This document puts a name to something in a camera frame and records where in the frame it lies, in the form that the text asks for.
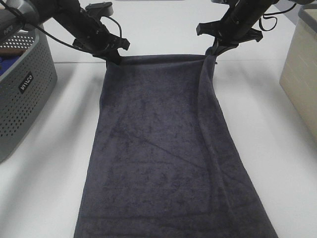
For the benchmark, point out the beige fabric bin grey rim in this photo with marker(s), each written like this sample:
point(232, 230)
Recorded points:
point(299, 75)

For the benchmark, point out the grey perforated plastic basket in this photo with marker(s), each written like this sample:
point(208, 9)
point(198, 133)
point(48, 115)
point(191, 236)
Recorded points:
point(26, 85)

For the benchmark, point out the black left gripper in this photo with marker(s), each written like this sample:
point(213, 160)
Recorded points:
point(101, 44)

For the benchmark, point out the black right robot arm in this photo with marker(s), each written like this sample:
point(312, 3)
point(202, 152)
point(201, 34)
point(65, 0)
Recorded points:
point(245, 8)

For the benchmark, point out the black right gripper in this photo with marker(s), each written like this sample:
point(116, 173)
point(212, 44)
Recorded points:
point(229, 32)

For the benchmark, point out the brown item in basket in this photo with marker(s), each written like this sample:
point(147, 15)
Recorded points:
point(11, 52)

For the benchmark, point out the dark grey towel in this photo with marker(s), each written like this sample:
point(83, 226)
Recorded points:
point(163, 163)

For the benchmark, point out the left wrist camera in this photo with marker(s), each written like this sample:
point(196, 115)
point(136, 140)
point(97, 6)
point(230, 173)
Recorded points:
point(101, 9)

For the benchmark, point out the blue cloth in basket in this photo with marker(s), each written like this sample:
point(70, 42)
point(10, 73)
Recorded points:
point(5, 64)

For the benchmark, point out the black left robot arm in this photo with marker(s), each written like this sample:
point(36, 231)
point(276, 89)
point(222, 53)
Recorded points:
point(111, 28)

